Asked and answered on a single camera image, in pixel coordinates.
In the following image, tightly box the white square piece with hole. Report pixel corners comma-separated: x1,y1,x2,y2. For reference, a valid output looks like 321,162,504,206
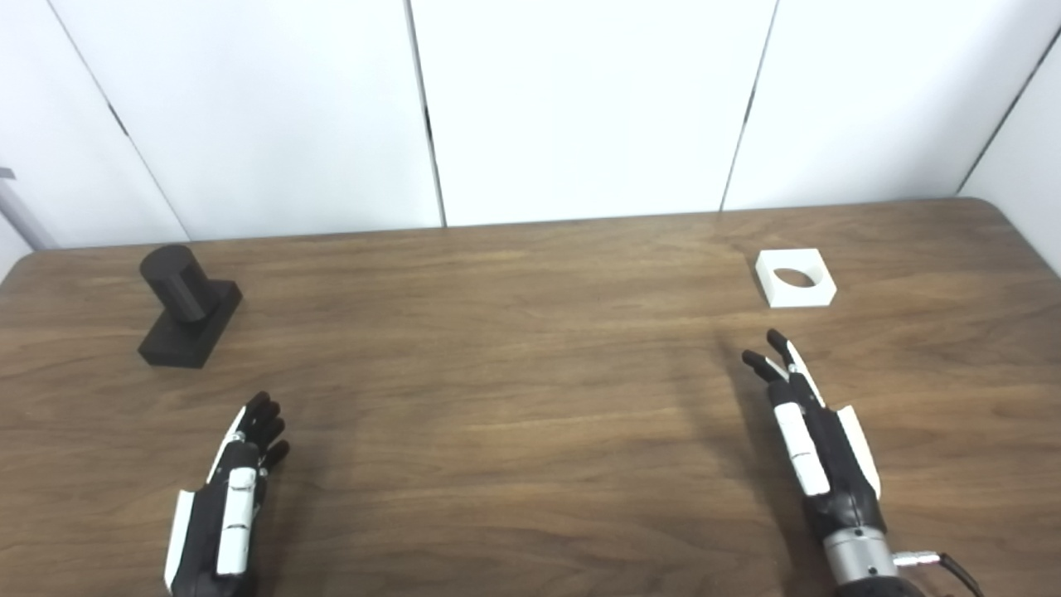
755,248,837,309

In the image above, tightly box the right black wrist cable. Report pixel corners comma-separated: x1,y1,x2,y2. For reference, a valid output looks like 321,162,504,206
891,551,984,597

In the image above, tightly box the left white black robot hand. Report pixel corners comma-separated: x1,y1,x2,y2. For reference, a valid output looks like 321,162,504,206
163,391,291,597

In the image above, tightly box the black peg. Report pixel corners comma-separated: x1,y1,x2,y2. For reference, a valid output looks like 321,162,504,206
138,244,243,369

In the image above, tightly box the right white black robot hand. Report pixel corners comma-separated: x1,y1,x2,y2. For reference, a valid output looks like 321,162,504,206
742,329,884,538

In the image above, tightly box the grey metal frame post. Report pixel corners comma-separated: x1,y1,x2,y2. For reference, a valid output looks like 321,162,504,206
0,168,57,250

